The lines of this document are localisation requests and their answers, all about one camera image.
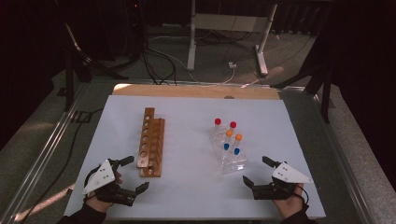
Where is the aluminium rail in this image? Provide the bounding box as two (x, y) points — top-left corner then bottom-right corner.
(0, 83), (92, 224)
(279, 87), (377, 224)

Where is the person's left hand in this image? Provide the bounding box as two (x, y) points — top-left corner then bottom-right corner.
(84, 170), (124, 214)

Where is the white table mat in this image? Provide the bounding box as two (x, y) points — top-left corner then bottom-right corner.
(64, 94), (327, 221)

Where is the black floor cable bundle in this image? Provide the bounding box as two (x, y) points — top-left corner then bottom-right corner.
(139, 40), (178, 87)

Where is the person's right hand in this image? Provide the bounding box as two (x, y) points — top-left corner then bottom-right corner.
(271, 182), (307, 220)

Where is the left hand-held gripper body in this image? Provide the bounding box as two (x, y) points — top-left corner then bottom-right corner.
(82, 158), (138, 207)

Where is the white floor cable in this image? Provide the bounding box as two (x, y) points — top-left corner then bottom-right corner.
(148, 35), (236, 85)

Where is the long black floor cable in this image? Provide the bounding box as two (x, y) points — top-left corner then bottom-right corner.
(18, 106), (106, 224)

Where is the white metal desk frame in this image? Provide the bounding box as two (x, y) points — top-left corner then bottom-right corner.
(186, 0), (278, 77)

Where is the wooden test tube rack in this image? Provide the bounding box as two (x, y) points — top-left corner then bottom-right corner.
(135, 106), (166, 178)

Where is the clear acrylic test tube rack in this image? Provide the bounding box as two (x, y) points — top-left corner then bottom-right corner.
(208, 123), (248, 175)

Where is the black equipment tower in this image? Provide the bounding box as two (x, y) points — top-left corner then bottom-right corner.
(122, 0), (148, 60)

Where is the black tripod stand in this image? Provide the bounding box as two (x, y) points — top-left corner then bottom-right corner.
(270, 31), (334, 124)
(64, 21), (130, 112)

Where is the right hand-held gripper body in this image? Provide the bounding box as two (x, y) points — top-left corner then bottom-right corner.
(251, 161), (314, 201)

